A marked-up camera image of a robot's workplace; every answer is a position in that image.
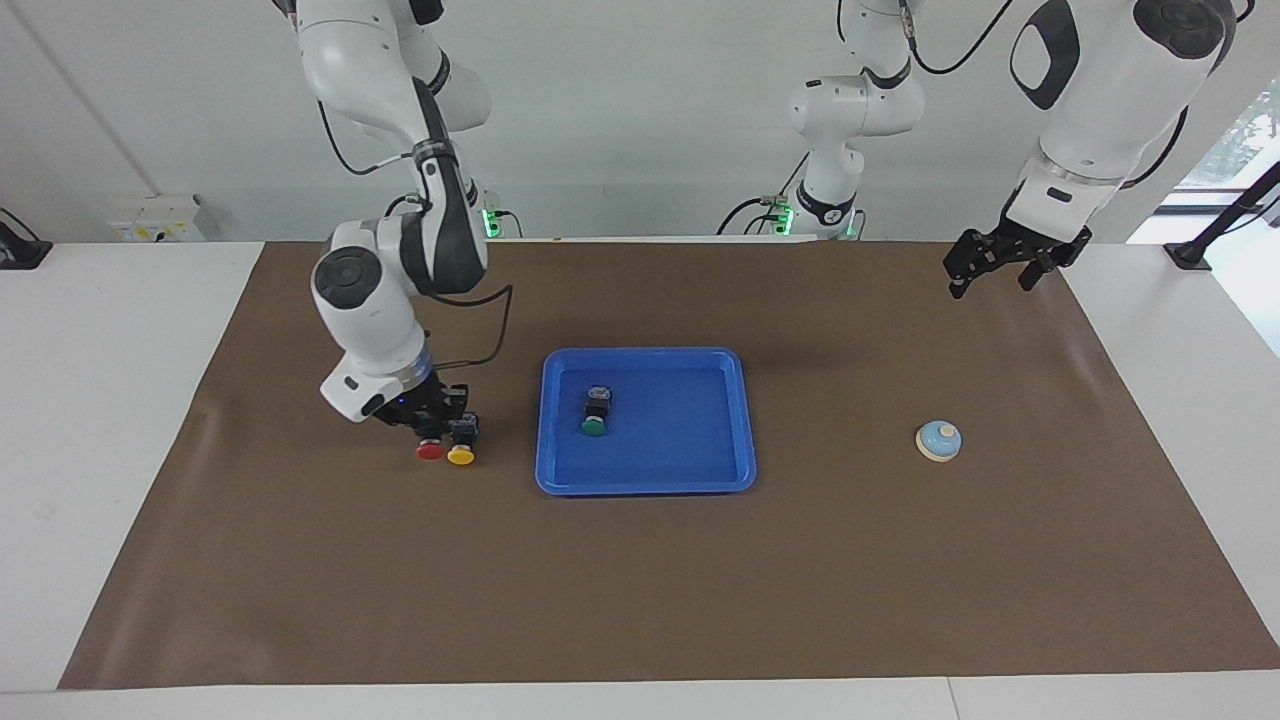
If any light blue call bell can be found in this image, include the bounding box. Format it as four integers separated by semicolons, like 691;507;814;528
915;419;963;464

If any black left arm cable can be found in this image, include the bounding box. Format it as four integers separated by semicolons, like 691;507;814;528
895;0;1021;76

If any brown table mat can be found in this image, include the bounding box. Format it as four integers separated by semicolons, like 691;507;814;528
57;240;1280;691

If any white wall socket box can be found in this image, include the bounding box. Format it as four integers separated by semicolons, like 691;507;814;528
108;195;201;243

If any black table mount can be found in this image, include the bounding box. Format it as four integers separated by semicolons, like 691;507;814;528
0;207;53;270

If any blue plastic tray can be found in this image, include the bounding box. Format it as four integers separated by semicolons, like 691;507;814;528
534;347;758;498

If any black base cable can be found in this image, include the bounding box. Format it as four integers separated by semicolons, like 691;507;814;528
716;150;811;237

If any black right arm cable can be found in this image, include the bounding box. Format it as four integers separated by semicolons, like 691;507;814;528
318;100;516;371

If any green push button switch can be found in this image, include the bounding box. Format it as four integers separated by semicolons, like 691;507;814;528
580;383;615;438

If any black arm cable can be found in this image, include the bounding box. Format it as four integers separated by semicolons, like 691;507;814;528
318;100;516;371
895;0;1021;76

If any black clamp stand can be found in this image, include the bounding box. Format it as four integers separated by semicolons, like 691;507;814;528
1163;160;1280;272

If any window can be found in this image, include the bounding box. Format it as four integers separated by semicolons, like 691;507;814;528
1175;80;1280;216

